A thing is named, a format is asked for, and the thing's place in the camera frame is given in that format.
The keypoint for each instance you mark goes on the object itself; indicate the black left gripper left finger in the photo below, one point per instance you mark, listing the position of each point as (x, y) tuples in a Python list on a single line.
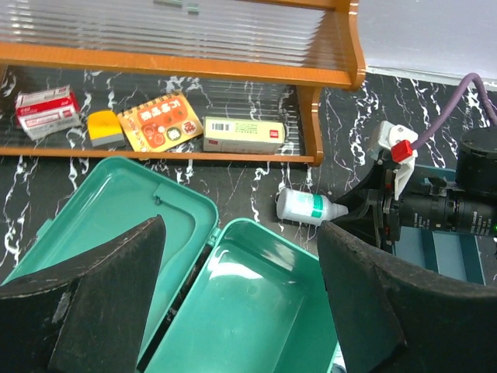
[(87, 313)]

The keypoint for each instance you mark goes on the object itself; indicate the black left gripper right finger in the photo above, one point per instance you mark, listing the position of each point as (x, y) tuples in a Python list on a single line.
[(393, 316)]

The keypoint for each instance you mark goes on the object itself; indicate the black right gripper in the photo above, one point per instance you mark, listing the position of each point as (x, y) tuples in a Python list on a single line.
[(369, 202)]

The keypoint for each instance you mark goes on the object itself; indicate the teal medicine kit box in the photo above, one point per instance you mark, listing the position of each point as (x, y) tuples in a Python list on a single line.
[(233, 299)]

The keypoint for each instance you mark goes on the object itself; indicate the white bottle green label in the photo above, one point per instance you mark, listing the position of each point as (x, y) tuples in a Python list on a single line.
[(307, 208)]

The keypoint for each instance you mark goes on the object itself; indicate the red white medicine box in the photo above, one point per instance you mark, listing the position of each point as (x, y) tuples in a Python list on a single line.
[(42, 113)]

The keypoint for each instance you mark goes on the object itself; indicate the cream medicine box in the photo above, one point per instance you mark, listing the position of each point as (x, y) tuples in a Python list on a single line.
[(233, 135)]

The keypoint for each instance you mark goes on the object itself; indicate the dark blue divided tray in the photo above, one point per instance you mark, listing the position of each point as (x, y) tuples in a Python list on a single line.
[(446, 248)]

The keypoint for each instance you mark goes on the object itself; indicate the yellow grey small box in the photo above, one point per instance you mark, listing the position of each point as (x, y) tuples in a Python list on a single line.
[(104, 130)]

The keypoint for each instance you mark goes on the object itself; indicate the orange spiral notebook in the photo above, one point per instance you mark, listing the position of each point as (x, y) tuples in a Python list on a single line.
[(160, 124)]

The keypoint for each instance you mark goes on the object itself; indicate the wooden shelf rack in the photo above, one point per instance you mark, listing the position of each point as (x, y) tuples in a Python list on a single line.
[(307, 44)]

